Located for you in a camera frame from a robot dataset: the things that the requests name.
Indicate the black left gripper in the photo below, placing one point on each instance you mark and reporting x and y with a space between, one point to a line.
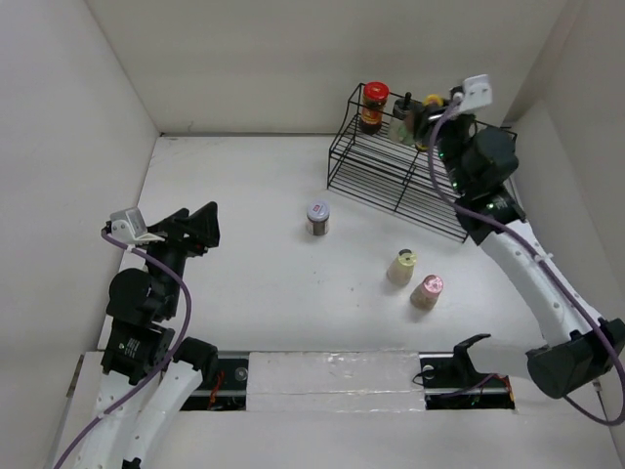
194 232

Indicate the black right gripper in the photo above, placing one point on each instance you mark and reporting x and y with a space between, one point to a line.
454 119

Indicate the yellow-cap green-label sauce bottle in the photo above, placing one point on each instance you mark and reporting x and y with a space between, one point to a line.
418 124

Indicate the black-lid spice shaker jar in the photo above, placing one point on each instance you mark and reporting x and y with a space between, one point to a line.
401 109

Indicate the white-lid dark sauce jar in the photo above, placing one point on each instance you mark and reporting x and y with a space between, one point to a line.
318 214

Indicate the red-lid chili sauce jar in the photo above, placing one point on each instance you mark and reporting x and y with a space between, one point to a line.
373 101

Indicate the yellow-lid spice jar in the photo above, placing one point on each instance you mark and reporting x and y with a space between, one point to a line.
400 271

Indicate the pink-lid spice jar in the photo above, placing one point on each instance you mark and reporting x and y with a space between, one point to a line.
425 295

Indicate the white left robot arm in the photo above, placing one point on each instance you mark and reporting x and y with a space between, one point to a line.
150 365

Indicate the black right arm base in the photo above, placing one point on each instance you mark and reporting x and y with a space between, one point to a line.
450 381

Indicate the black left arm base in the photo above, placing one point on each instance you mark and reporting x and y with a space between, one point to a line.
227 391

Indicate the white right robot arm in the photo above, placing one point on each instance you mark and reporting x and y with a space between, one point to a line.
580 345

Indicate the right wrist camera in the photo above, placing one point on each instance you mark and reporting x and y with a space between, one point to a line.
472 94

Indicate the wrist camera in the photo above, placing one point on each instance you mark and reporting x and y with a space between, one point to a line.
128 226
472 94

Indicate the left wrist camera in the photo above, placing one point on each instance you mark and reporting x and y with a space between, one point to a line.
128 226

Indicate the black wire rack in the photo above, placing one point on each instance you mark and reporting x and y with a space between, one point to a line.
396 178

